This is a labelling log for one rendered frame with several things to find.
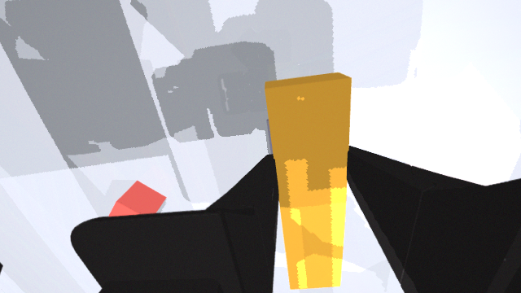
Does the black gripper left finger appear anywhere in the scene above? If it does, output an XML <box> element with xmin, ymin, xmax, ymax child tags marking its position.
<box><xmin>70</xmin><ymin>154</ymin><xmax>279</xmax><ymax>293</ymax></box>

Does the red block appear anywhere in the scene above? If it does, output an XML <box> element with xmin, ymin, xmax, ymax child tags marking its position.
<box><xmin>109</xmin><ymin>181</ymin><xmax>167</xmax><ymax>216</ymax></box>

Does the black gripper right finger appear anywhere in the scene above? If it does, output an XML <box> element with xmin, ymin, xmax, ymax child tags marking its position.
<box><xmin>346</xmin><ymin>146</ymin><xmax>521</xmax><ymax>293</ymax></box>

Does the yellow bar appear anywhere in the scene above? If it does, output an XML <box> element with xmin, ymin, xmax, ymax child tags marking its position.
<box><xmin>265</xmin><ymin>72</ymin><xmax>352</xmax><ymax>290</ymax></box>

